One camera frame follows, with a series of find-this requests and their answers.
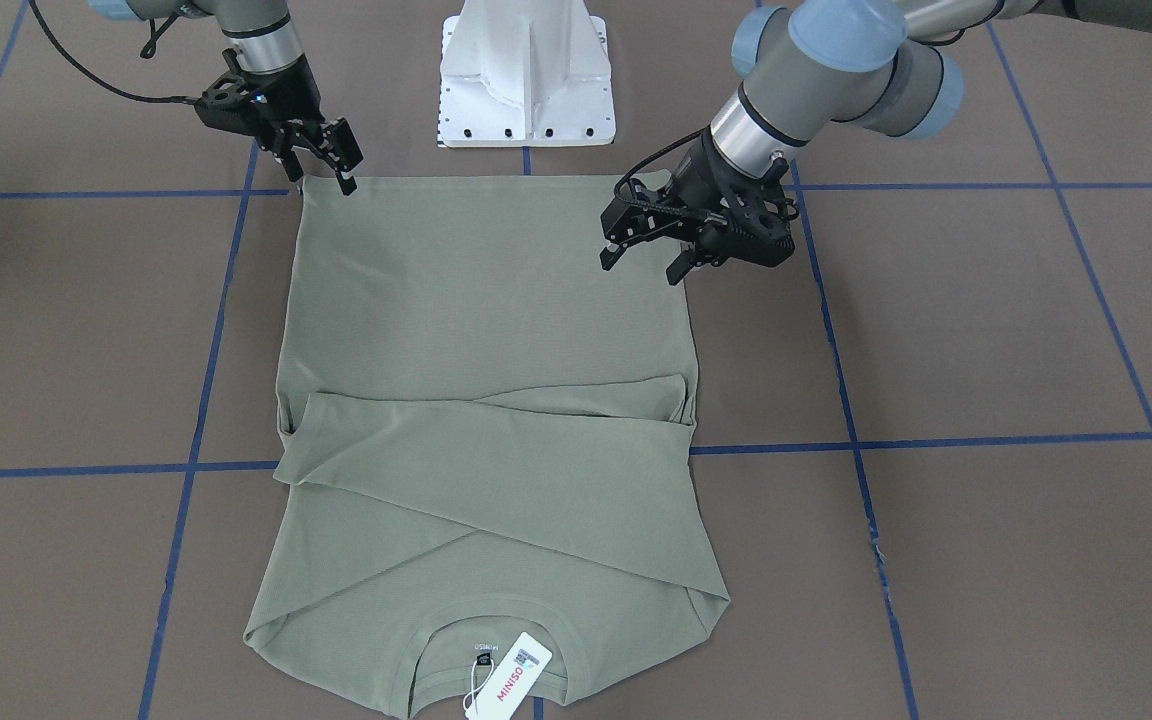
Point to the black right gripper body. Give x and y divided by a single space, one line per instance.
291 94

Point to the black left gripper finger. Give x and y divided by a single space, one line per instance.
623 226
690 257

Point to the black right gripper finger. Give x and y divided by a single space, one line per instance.
286 141
335 144

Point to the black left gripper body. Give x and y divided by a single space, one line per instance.
698 181

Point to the olive green long-sleeve shirt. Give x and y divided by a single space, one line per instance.
484 434

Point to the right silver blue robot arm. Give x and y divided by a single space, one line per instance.
263 31

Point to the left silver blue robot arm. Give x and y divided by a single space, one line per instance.
877 65

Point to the white Miniso hang tag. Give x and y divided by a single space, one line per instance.
499 682

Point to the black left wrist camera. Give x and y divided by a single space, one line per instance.
759 217

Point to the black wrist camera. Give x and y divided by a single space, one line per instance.
759 217
230 104

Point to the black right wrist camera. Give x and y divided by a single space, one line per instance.
230 104

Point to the white pedestal column base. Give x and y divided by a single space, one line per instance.
525 74

